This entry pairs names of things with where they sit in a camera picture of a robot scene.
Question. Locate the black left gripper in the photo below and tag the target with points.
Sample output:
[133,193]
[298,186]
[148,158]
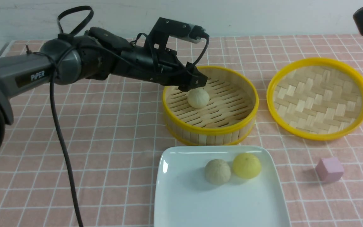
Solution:
[169,71]

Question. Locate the white steamed bun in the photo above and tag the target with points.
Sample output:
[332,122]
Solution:
[198,98]
[217,172]

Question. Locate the white steamed bun front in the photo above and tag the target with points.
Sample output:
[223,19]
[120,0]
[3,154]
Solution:
[217,172]

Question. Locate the yellow steamed bun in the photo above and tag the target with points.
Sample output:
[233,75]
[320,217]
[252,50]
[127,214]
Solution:
[246,166]

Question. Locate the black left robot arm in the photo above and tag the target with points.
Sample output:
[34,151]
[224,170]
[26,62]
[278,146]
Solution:
[95,55]

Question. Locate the white square plate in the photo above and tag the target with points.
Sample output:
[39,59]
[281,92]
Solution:
[183,197]

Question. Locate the bamboo steamer basket yellow rim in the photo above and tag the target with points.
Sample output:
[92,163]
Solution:
[227,119]

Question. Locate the pink checkered tablecloth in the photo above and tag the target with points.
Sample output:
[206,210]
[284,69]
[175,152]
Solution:
[115,136]

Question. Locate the woven bamboo steamer lid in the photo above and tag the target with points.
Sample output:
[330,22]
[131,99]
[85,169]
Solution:
[317,99]

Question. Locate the pink cube block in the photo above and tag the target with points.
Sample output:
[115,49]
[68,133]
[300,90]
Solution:
[329,170]

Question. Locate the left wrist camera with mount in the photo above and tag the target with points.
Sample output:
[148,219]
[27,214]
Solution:
[165,28]

